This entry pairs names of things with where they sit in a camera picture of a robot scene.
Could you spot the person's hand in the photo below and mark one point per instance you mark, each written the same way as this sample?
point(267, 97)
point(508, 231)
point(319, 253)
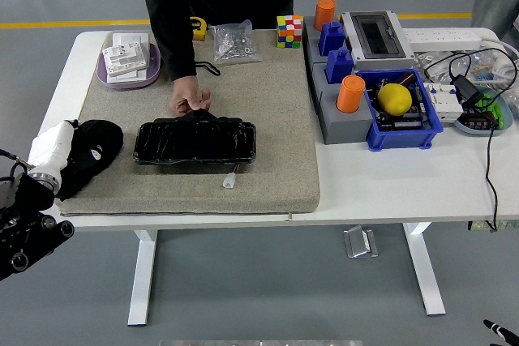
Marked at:
point(185, 92)

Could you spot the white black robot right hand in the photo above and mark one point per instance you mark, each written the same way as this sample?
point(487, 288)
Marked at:
point(503, 330)

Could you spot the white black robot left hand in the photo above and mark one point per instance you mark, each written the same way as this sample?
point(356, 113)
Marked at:
point(58, 147)

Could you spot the black rag with red tag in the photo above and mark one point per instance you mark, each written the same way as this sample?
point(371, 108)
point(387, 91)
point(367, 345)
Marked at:
point(103, 135)

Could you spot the glossy black panel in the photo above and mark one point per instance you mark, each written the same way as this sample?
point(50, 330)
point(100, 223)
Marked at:
point(194, 143)

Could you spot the person's forearm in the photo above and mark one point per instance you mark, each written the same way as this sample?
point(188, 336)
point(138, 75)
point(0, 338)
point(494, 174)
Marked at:
point(178, 46)

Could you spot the purple tray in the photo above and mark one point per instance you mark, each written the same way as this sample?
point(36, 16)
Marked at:
point(153, 74)

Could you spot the yellow tape measure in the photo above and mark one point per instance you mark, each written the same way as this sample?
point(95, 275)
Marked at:
point(199, 28)

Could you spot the clear bag of screws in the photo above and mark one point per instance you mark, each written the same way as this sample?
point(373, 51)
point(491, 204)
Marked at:
point(237, 44)

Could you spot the white table leg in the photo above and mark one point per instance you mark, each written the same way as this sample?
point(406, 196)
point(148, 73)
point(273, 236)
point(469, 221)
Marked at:
point(142, 281)
point(425, 273)

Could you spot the grey-brown mat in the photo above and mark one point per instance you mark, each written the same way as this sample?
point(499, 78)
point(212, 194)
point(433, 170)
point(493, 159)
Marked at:
point(275, 139)

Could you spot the multicolour puzzle cube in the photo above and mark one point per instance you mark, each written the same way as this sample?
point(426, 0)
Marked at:
point(290, 32)

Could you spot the grey block holder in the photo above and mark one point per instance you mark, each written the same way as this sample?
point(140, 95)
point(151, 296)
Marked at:
point(344, 127)
point(311, 48)

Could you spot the blue plastic block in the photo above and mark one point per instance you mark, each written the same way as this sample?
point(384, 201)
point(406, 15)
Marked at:
point(331, 38)
point(340, 66)

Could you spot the orange cylinder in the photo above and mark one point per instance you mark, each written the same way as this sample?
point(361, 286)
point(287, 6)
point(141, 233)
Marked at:
point(350, 92)
point(325, 11)

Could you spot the light blue dish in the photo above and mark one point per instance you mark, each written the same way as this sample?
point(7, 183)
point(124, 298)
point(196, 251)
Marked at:
point(466, 128)

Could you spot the yellow lemon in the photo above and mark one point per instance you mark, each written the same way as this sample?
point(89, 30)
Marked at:
point(395, 99)

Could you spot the black terminal block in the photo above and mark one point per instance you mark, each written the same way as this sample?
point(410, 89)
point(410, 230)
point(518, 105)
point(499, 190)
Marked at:
point(478, 119)

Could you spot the blue plastic bin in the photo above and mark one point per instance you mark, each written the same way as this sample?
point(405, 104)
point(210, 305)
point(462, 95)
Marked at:
point(405, 138)

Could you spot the green terminal block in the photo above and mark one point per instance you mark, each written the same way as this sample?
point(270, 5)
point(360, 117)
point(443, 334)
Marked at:
point(496, 113)

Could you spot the brown cylindrical capacitor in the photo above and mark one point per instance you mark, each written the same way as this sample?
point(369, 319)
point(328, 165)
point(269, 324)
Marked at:
point(405, 78)

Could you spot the black circuit board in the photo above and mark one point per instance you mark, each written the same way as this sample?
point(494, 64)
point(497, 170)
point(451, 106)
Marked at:
point(405, 122)

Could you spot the white circuit breaker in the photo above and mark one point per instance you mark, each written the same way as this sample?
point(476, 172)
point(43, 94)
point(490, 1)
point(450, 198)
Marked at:
point(444, 103)

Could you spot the clear bag of washers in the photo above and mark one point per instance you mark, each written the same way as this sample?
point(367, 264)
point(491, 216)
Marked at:
point(425, 62)

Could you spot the white power strip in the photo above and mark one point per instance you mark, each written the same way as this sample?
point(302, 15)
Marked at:
point(442, 38)

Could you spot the clear bag of blue parts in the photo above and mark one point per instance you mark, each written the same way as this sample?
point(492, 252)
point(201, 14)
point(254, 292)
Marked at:
point(484, 68)

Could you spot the flat white switch plate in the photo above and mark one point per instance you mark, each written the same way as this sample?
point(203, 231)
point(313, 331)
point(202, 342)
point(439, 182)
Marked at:
point(131, 38)
point(140, 74)

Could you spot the white ribbed switch module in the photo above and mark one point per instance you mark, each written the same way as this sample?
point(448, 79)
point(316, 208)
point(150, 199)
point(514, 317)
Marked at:
point(125, 58)

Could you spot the silver metal bracket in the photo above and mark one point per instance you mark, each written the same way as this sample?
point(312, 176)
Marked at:
point(359, 242)

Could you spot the grey electrical enclosure box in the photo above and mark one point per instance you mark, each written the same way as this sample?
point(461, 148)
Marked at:
point(377, 38)

